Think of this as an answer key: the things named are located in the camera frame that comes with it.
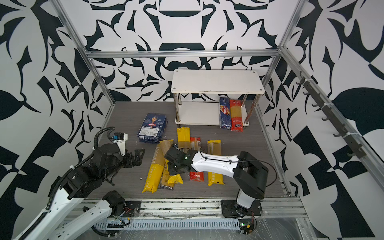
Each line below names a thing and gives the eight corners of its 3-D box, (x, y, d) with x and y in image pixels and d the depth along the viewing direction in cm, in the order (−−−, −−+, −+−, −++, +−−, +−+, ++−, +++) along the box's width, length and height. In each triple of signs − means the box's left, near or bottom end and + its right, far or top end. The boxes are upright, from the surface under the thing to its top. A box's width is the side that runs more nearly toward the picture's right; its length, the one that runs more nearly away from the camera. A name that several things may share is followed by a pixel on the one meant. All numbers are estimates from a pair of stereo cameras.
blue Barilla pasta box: (138, 142, 98) (135, 137, 94) (149, 117, 111) (147, 112, 106) (159, 145, 97) (157, 140, 92) (168, 120, 110) (167, 114, 105)
